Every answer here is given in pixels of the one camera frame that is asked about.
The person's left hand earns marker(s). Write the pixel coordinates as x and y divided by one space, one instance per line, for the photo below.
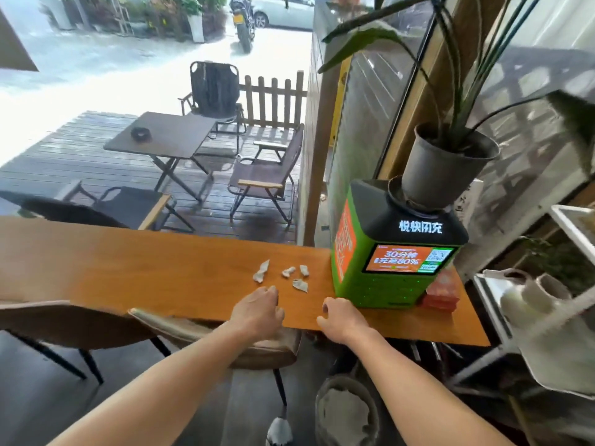
258 315

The person's right hand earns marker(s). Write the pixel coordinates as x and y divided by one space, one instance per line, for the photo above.
344 322

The person's right forearm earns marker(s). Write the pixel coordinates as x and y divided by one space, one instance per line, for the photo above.
418 399

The person's left forearm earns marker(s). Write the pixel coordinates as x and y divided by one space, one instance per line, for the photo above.
153 394

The grey waste bin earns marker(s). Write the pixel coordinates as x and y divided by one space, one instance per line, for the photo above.
344 413

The person's shoe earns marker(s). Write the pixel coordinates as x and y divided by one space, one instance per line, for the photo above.
279 434

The white shelf tray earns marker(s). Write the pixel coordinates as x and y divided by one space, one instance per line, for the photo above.
558 362

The brown leather stool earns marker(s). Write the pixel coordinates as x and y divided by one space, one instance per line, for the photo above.
279 348
69 320

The green charging station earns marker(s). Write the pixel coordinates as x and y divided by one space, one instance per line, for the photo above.
372 283

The orange tissue pack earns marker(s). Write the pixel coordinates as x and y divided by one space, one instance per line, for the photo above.
441 292

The black pot saucer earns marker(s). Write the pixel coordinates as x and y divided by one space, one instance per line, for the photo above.
395 192

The black folding chair wooden armrests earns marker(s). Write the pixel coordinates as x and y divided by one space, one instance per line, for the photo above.
125 206
214 88
260 174

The wooden table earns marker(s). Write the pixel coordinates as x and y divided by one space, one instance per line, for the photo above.
116 264

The white printed carton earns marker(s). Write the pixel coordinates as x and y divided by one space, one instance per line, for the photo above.
469 204

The white ceramic vase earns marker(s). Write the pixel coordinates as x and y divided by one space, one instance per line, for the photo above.
539 297

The dark outdoor folding table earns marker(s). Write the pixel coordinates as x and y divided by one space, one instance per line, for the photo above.
162 134

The painted wooden partition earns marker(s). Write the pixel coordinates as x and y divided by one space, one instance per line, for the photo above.
362 111

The wooden picket fence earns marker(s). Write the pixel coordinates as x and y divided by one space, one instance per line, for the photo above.
274 102

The black ashtray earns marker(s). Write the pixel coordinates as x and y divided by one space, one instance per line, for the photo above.
141 134

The white metal shelf rack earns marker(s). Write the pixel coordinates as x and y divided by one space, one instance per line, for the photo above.
572 227

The green leafy plant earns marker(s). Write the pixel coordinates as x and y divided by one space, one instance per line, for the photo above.
362 41

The wooden lattice fence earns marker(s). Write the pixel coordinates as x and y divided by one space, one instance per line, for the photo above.
534 111

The black motorcycle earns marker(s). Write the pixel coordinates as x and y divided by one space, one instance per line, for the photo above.
242 23

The white planter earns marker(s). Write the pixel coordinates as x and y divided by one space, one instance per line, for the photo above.
195 27

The silver car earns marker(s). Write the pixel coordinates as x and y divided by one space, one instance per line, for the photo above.
288 11

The green shrubs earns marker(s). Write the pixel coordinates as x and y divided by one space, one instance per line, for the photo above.
153 13

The dark awning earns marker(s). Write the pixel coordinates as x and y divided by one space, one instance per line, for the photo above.
14 46

